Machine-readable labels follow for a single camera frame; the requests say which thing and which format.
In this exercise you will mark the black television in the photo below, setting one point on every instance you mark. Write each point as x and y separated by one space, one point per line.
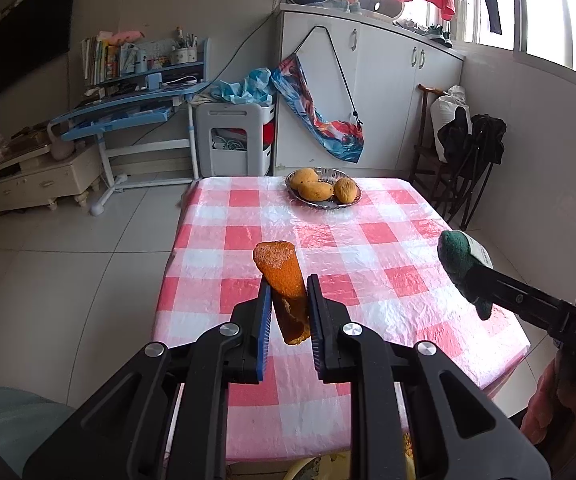
33 30

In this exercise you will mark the cream TV cabinet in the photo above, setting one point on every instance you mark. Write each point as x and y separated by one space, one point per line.
33 180

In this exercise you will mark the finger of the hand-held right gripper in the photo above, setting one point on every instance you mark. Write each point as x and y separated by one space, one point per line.
518 300

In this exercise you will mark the dark wooden chair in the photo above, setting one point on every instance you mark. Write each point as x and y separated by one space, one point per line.
423 160

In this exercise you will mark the round fruit basket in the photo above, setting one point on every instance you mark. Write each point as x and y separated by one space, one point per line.
330 174

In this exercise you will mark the colourful printed bag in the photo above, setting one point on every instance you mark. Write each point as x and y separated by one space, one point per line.
328 130

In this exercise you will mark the row of books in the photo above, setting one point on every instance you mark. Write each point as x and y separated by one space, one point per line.
98 60

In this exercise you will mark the grey sneakers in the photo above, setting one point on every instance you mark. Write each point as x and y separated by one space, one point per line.
428 32

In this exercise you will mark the teal padded stool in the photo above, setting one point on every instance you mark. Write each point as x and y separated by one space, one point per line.
3 420

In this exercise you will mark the white sack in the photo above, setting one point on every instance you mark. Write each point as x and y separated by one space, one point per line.
443 110

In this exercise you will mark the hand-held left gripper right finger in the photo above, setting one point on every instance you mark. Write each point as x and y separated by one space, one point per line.
316 332

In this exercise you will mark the pink plush toy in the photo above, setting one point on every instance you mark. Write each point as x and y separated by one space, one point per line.
128 36

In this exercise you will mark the pen holder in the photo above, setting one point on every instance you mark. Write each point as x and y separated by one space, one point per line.
185 54

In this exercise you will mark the person's right hand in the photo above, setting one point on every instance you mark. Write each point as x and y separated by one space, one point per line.
543 410

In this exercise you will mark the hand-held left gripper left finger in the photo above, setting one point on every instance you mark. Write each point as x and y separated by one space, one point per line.
265 332

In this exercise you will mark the orange sponge piece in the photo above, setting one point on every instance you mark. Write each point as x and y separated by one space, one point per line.
280 270

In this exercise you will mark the white cabinet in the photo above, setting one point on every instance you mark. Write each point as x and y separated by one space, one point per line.
393 100

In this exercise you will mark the speckled yellow mango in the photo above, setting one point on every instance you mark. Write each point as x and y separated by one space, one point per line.
346 190

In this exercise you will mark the blue study desk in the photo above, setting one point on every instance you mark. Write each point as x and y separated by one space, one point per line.
118 110

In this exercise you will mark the red white checked tablecloth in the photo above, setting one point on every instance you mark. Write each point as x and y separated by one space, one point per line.
368 240

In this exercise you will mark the blue plastic bag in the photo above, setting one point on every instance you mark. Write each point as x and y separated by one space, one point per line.
245 87

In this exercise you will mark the black folding chair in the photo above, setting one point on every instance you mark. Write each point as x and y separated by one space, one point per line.
483 135

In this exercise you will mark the beige vase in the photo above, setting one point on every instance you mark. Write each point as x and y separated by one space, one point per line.
62 147

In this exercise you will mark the white plastic storage cart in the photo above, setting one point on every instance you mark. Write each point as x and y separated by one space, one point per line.
233 115

